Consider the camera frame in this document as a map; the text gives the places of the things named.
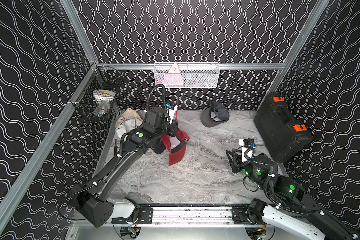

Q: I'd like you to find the pink triangle card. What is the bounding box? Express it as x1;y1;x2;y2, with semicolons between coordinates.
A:
163;63;184;87

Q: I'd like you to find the grey and red cap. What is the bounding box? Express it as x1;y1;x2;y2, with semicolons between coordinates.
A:
201;102;230;128

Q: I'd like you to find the dark navy cap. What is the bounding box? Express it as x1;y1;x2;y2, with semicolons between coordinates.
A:
151;139;167;155

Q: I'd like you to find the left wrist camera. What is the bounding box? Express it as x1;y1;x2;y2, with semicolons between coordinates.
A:
167;104;178;125

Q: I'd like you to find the aluminium frame post right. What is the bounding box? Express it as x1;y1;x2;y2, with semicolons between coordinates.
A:
259;0;330;108

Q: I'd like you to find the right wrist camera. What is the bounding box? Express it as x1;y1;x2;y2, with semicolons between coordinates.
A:
239;139;256;163

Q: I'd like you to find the black tool case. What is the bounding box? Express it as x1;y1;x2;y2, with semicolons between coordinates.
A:
254;93;313;164

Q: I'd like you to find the white cap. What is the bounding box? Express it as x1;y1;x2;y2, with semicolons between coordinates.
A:
116;118;143;140

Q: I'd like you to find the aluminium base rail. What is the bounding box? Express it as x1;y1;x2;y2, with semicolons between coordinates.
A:
109;204;263;227

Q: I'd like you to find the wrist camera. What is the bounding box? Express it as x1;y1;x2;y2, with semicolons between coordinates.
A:
239;139;256;163
167;104;178;125

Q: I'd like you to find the black wire basket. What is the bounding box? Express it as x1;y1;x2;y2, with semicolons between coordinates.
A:
74;66;126;122

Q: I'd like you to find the aluminium back crossbar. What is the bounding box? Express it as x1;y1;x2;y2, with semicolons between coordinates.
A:
99;63;286;71

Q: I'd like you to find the aluminium left side rail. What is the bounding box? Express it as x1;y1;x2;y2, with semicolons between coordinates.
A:
0;62;98;236

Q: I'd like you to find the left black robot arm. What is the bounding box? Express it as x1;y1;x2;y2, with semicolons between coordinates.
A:
67;93;178;228

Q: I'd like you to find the aluminium frame post left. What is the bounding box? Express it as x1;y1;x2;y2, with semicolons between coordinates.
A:
60;0;98;64

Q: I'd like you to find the aluminium frame post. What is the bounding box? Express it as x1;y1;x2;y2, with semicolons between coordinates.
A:
60;0;98;64
259;0;330;108

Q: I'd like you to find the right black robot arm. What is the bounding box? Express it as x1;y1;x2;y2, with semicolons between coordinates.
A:
226;147;360;240

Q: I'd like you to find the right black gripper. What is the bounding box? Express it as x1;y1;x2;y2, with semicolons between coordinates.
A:
226;147;266;192

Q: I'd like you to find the cream cap with text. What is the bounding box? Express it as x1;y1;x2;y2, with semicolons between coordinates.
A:
121;108;143;123

